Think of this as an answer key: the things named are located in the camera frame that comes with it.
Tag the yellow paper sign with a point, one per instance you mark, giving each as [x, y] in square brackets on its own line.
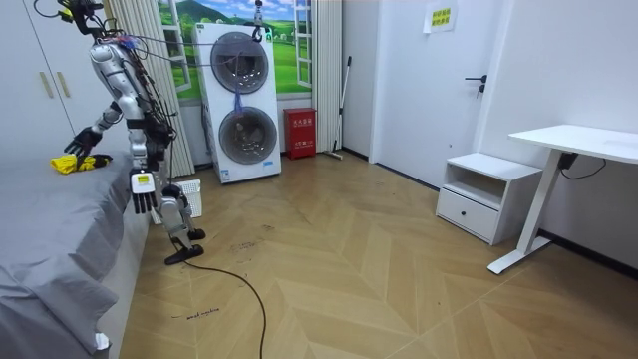
[440, 17]

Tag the white wardrobe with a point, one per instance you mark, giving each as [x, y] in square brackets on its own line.
[30, 100]

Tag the red fire equipment box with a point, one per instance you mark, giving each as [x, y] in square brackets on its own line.
[300, 133]

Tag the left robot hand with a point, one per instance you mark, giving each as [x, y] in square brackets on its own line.
[143, 183]

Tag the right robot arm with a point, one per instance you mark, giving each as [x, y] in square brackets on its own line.
[107, 119]

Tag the robot body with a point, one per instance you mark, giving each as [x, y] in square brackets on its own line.
[130, 75]

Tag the window landscape wall poster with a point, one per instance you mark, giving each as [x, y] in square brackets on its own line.
[286, 65]

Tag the grey bed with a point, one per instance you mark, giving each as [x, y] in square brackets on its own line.
[55, 234]

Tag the white laundry basket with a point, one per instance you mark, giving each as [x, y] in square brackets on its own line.
[193, 197]

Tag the white nightstand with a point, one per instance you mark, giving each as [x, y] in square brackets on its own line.
[473, 214]

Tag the yellow and black cloth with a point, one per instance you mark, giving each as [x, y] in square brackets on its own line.
[65, 163]

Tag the white door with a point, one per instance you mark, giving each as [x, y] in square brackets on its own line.
[423, 109]

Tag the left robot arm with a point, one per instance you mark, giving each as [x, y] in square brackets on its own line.
[138, 147]

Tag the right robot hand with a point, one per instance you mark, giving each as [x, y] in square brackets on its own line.
[84, 140]

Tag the white pleated curtain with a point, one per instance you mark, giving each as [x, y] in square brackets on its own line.
[326, 75]
[169, 119]

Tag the white desk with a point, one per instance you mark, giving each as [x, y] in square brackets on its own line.
[573, 139]

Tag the white washing machine tower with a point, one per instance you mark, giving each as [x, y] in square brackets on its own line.
[246, 164]

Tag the robot legs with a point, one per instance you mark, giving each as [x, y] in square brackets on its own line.
[172, 215]

